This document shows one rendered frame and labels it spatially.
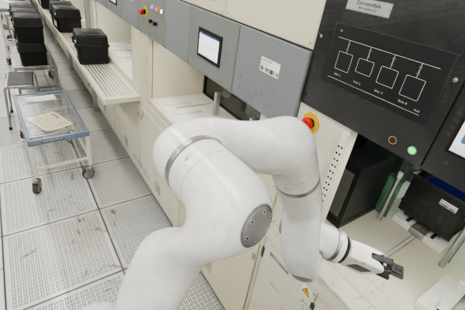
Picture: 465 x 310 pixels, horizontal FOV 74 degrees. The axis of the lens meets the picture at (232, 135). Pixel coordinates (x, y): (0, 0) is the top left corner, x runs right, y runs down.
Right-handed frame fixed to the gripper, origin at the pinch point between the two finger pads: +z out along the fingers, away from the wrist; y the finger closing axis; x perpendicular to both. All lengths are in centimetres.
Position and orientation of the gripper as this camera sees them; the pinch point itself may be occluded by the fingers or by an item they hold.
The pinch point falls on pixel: (389, 270)
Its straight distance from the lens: 98.2
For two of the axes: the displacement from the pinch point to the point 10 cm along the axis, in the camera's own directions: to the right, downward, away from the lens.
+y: 3.1, -4.1, -8.6
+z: 8.9, 4.4, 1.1
